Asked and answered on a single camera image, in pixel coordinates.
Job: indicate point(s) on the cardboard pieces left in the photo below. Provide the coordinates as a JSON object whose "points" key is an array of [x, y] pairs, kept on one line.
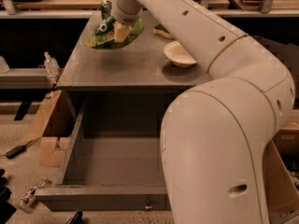
{"points": [[52, 126]]}

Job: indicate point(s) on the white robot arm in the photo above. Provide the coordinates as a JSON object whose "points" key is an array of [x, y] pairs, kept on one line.
{"points": [[214, 135]]}

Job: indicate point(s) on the grey open top drawer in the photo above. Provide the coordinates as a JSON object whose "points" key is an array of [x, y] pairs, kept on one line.
{"points": [[113, 162]]}

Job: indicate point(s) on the white paper bowl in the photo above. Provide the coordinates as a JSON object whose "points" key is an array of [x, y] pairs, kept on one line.
{"points": [[178, 55]]}

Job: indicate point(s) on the small plastic bottle floor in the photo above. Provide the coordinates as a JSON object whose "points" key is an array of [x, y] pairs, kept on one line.
{"points": [[29, 197]]}

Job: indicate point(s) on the green yellow sponge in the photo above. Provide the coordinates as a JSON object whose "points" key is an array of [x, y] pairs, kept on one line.
{"points": [[160, 30]]}

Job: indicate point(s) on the green rice chip bag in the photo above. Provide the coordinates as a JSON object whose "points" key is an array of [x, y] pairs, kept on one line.
{"points": [[103, 35]]}

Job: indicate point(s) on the clear sanitizer bottle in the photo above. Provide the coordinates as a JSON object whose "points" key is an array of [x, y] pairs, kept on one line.
{"points": [[51, 65]]}

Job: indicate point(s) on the green soda can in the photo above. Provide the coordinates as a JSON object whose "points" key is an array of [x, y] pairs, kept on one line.
{"points": [[106, 6]]}

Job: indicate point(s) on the grey cabinet counter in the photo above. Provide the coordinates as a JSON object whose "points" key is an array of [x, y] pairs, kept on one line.
{"points": [[134, 82]]}

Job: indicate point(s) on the black power adapter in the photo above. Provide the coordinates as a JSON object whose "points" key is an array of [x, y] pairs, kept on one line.
{"points": [[15, 151]]}

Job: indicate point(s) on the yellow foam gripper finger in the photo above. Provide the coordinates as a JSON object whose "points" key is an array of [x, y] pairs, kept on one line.
{"points": [[121, 31]]}

